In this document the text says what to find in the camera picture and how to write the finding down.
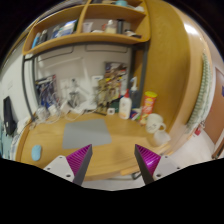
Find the white wall box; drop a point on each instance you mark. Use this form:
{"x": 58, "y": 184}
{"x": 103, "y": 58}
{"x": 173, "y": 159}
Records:
{"x": 97, "y": 81}

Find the white charger block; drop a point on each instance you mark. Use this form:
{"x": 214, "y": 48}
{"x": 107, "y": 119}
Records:
{"x": 54, "y": 110}

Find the white mug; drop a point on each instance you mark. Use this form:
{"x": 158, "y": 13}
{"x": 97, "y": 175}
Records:
{"x": 154, "y": 122}

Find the white lotion pump bottle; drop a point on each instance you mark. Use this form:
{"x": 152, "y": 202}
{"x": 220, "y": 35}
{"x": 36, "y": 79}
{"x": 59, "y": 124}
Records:
{"x": 125, "y": 107}

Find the black hanging bag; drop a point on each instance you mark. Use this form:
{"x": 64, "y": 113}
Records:
{"x": 9, "y": 116}

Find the white power strip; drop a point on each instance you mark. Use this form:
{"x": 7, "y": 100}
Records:
{"x": 71, "y": 108}

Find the colourful printed box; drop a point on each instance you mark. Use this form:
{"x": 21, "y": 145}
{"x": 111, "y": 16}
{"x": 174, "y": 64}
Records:
{"x": 116, "y": 76}

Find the red yellow snack can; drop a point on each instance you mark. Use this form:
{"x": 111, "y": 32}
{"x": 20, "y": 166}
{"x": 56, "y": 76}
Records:
{"x": 148, "y": 105}

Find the translucent white cup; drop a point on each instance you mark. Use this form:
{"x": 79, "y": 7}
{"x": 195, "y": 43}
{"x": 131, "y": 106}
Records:
{"x": 162, "y": 138}

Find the brown tree creature figure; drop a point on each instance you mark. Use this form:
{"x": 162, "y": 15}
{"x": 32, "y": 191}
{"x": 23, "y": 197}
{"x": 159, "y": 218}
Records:
{"x": 104, "y": 93}

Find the steel cup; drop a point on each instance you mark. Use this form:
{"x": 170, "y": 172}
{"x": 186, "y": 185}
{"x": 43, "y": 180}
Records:
{"x": 76, "y": 96}

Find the black metal desk frame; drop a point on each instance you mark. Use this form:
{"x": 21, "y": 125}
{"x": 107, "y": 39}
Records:
{"x": 144, "y": 66}

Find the wooden shelf unit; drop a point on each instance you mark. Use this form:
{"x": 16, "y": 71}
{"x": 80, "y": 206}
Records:
{"x": 100, "y": 37}

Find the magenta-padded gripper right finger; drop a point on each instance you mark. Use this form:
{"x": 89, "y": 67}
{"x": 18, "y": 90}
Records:
{"x": 165, "y": 165}

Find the light blue computer mouse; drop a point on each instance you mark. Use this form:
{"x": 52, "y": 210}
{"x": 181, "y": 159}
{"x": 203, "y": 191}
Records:
{"x": 36, "y": 152}

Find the brown wooden door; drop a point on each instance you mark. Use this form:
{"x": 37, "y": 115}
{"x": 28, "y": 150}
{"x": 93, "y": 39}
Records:
{"x": 216, "y": 110}

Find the dark spray bottle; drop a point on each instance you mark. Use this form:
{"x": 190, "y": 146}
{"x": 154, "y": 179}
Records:
{"x": 135, "y": 95}

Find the light blue checked blanket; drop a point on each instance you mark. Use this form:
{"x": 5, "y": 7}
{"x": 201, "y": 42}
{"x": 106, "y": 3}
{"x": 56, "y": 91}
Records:
{"x": 6, "y": 141}

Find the small white square clock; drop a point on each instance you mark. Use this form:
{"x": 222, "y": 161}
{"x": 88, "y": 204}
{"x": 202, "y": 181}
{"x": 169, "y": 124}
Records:
{"x": 110, "y": 111}

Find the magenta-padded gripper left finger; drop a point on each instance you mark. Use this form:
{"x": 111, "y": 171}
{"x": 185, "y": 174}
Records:
{"x": 58, "y": 165}

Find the grey mouse pad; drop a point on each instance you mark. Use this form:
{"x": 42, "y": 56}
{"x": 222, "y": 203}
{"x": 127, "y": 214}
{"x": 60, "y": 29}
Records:
{"x": 86, "y": 134}

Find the clear plastic jar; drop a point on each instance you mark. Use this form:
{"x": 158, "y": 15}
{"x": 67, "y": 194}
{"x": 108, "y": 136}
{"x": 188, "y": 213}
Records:
{"x": 42, "y": 113}

